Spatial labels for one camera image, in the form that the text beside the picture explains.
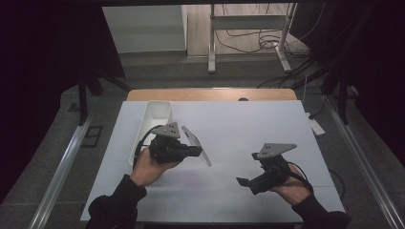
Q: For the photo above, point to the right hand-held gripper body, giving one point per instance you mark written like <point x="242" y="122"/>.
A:
<point x="272" y="173"/>

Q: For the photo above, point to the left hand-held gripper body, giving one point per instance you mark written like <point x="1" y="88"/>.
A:
<point x="165" y="149"/>

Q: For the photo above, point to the pink and blue phone case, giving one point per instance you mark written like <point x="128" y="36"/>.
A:
<point x="191" y="136"/>

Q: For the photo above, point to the white plastic bin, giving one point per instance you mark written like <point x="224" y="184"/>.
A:
<point x="157" y="114"/>

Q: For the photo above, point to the person's right hand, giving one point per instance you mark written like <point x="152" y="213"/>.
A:
<point x="294" y="189"/>

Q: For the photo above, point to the person's left hand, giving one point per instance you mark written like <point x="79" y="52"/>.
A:
<point x="146" y="170"/>

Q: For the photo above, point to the white board sheet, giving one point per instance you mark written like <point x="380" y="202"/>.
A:
<point x="238" y="127"/>

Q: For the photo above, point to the wooden table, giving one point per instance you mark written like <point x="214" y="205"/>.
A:
<point x="203" y="94"/>

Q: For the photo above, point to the white power strip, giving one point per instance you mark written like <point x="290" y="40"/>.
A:
<point x="315" y="125"/>

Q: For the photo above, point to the black floor plate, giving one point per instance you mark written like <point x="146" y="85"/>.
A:
<point x="92" y="136"/>

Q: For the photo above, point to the black metal stand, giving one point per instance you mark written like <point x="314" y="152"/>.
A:
<point x="83" y="101"/>
<point x="342" y="101"/>

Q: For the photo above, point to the white cabinet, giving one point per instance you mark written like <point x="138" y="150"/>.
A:
<point x="143" y="28"/>

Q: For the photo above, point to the black curtain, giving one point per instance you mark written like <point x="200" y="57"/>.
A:
<point x="38" y="79"/>
<point x="375" y="63"/>

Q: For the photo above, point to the aluminium rail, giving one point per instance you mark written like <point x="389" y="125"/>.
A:
<point x="60" y="171"/>
<point x="363" y="159"/>

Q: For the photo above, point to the white metal desk frame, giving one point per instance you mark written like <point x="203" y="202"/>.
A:
<point x="211" y="47"/>

